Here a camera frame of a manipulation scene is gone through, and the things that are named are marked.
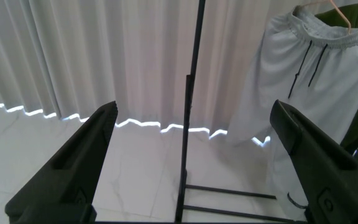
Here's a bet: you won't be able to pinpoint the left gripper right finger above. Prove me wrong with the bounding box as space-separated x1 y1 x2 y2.
269 99 358 222

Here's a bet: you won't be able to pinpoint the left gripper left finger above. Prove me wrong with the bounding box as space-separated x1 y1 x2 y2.
4 100 119 222

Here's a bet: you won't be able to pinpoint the pale grey shorts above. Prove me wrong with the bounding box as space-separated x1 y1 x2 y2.
226 4 358 220

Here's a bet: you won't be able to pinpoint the pink clothes hanger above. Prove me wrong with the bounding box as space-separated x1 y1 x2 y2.
293 0 353 35

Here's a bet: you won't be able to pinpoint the black clothes rack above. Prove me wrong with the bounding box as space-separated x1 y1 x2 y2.
173 0 295 223

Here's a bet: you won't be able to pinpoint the white curtain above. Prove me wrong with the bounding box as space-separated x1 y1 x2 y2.
0 0 358 141

